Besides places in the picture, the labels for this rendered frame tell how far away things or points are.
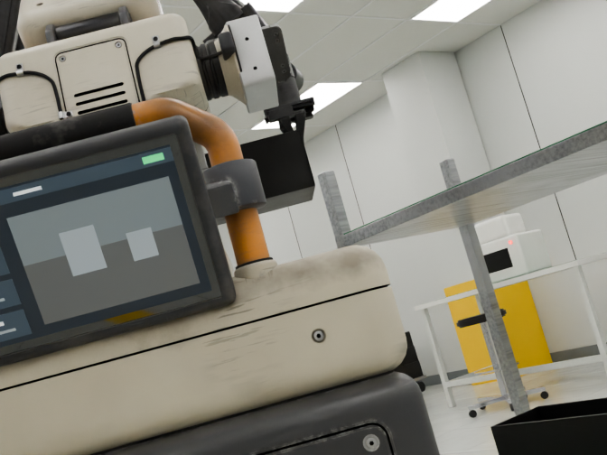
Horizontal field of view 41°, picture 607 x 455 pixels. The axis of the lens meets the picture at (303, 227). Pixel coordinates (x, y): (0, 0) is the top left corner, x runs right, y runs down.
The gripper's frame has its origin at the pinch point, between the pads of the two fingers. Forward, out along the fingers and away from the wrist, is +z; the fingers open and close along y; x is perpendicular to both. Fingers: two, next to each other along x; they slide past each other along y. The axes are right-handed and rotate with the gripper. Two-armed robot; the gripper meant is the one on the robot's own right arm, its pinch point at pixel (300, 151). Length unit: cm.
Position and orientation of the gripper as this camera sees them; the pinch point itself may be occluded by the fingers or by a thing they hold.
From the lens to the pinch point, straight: 161.2
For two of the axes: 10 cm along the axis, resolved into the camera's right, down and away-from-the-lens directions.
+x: 0.2, -1.4, -9.9
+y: -9.6, 2.6, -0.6
